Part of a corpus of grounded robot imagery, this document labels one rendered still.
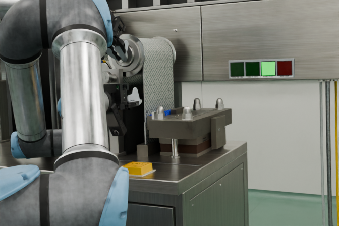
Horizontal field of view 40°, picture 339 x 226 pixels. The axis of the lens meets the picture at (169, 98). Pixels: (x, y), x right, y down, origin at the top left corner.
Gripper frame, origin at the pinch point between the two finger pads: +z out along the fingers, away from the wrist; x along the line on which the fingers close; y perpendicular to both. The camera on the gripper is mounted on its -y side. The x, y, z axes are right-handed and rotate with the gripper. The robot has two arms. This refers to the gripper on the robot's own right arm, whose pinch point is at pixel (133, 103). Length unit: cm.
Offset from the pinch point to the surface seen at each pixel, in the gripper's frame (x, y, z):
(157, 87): 0.0, 4.2, 17.4
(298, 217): -9, -109, 227
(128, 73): 5.4, 9.7, 7.0
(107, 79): 8.4, 8.2, -2.1
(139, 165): -10.7, -16.8, -17.2
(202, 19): -10, 29, 39
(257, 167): 35, -82, 273
